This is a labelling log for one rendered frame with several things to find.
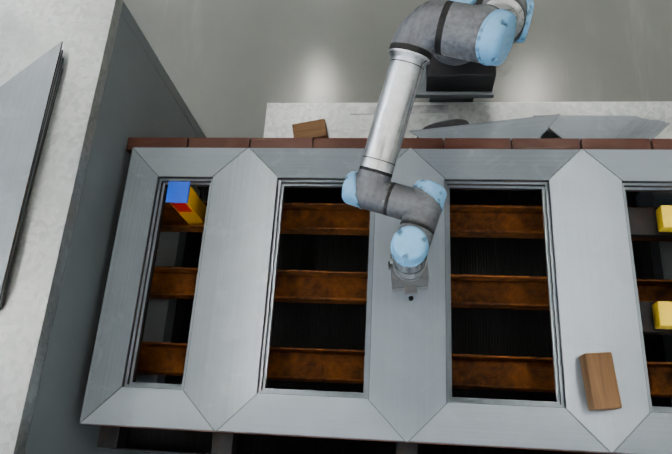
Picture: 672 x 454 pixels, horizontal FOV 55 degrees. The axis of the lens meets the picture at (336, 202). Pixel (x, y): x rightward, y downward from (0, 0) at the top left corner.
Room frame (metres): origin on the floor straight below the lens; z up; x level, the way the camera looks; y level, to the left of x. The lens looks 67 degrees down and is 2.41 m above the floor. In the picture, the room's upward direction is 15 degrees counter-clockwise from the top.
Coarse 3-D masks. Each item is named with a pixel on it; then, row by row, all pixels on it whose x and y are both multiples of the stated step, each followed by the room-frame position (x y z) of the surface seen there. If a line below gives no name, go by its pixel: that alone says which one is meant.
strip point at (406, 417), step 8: (376, 400) 0.15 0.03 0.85; (384, 400) 0.14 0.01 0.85; (392, 400) 0.14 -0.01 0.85; (400, 400) 0.14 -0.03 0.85; (376, 408) 0.13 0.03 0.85; (384, 408) 0.13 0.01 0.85; (392, 408) 0.12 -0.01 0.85; (400, 408) 0.12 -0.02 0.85; (408, 408) 0.11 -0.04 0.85; (416, 408) 0.11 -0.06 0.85; (424, 408) 0.11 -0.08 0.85; (432, 408) 0.10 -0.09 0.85; (440, 408) 0.10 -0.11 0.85; (384, 416) 0.11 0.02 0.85; (392, 416) 0.11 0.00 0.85; (400, 416) 0.10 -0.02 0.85; (408, 416) 0.10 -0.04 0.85; (416, 416) 0.09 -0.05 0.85; (424, 416) 0.09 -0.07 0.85; (432, 416) 0.08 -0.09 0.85; (392, 424) 0.09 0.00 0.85; (400, 424) 0.08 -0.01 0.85; (408, 424) 0.08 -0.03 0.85; (416, 424) 0.08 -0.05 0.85; (424, 424) 0.07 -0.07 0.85; (400, 432) 0.07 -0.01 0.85; (408, 432) 0.06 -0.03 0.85; (416, 432) 0.06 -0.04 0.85; (408, 440) 0.05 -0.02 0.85
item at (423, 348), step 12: (372, 336) 0.29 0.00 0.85; (384, 336) 0.29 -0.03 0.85; (396, 336) 0.28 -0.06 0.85; (408, 336) 0.27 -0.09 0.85; (420, 336) 0.26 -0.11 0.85; (432, 336) 0.26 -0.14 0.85; (444, 336) 0.25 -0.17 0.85; (372, 348) 0.27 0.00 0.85; (384, 348) 0.26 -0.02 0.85; (396, 348) 0.25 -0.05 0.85; (408, 348) 0.24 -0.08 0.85; (420, 348) 0.24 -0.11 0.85; (432, 348) 0.23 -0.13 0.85; (444, 348) 0.22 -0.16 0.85; (372, 360) 0.24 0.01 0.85; (384, 360) 0.23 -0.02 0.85; (396, 360) 0.23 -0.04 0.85; (408, 360) 0.22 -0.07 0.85; (420, 360) 0.21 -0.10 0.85; (432, 360) 0.20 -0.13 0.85; (444, 360) 0.20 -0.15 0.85
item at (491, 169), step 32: (448, 160) 0.69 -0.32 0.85; (480, 160) 0.67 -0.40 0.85; (512, 160) 0.65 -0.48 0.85; (544, 160) 0.62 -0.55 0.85; (160, 192) 0.83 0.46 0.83; (448, 192) 0.61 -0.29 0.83; (544, 192) 0.55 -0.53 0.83; (448, 224) 0.53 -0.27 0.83; (544, 224) 0.46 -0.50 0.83; (448, 256) 0.45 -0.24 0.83; (448, 288) 0.37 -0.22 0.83; (192, 320) 0.45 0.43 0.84; (448, 320) 0.29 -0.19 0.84; (640, 320) 0.18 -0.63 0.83; (128, 352) 0.41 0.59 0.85; (448, 352) 0.21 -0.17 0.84; (128, 384) 0.33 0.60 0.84; (160, 384) 0.32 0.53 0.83; (448, 384) 0.14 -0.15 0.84
